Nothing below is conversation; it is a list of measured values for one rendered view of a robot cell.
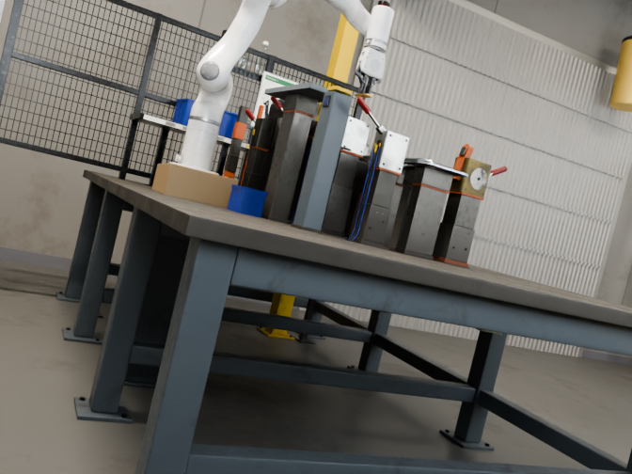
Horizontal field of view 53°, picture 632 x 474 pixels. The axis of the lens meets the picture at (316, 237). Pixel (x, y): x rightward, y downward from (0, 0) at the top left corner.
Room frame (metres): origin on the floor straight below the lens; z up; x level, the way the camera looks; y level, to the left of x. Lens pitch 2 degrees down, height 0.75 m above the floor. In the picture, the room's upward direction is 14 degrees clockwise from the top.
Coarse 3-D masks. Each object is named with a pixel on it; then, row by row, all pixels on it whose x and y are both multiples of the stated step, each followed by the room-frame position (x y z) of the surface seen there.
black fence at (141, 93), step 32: (64, 32) 3.02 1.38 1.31; (128, 32) 3.16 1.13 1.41; (160, 32) 3.23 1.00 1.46; (0, 64) 2.89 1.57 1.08; (32, 64) 2.97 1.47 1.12; (64, 64) 3.03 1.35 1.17; (256, 64) 3.49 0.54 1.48; (288, 64) 3.57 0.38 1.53; (0, 96) 2.91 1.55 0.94; (96, 96) 3.11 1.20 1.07; (160, 96) 3.25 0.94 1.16; (352, 96) 3.80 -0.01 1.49; (0, 128) 2.93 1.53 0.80; (96, 160) 3.14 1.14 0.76; (128, 160) 3.21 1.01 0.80
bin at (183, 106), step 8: (176, 104) 3.24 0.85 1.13; (184, 104) 3.14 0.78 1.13; (192, 104) 3.13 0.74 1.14; (176, 112) 3.22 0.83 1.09; (184, 112) 3.12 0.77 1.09; (224, 112) 3.22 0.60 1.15; (176, 120) 3.19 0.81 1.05; (184, 120) 3.12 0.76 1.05; (224, 120) 3.23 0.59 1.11; (232, 120) 3.26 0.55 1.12; (224, 128) 3.24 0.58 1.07; (232, 128) 3.26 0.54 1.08
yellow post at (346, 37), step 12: (348, 24) 3.76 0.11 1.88; (336, 36) 3.82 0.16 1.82; (348, 36) 3.76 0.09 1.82; (336, 48) 3.79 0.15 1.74; (348, 48) 3.77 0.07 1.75; (336, 60) 3.76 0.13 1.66; (348, 60) 3.78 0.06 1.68; (336, 72) 3.75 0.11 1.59; (348, 72) 3.79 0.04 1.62; (324, 84) 3.82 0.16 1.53; (276, 300) 3.78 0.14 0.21; (288, 300) 3.78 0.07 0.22; (276, 312) 3.75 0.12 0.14; (288, 312) 3.78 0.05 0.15; (276, 336) 3.72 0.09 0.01; (288, 336) 3.79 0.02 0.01
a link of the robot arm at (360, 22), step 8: (328, 0) 2.44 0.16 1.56; (336, 0) 2.42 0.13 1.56; (344, 0) 2.41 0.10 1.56; (352, 0) 2.41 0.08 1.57; (344, 8) 2.43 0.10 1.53; (352, 8) 2.44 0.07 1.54; (360, 8) 2.49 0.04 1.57; (344, 16) 2.48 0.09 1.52; (352, 16) 2.48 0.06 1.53; (360, 16) 2.50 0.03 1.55; (368, 16) 2.52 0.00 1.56; (352, 24) 2.52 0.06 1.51; (360, 24) 2.52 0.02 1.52; (368, 24) 2.52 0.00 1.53; (360, 32) 2.53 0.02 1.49
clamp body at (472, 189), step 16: (480, 176) 2.17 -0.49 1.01; (464, 192) 2.15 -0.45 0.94; (480, 192) 2.18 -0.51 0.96; (448, 208) 2.20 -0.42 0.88; (464, 208) 2.16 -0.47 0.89; (448, 224) 2.17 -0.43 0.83; (464, 224) 2.17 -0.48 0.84; (448, 240) 2.16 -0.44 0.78; (464, 240) 2.18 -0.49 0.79; (448, 256) 2.15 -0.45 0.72; (464, 256) 2.18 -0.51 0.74
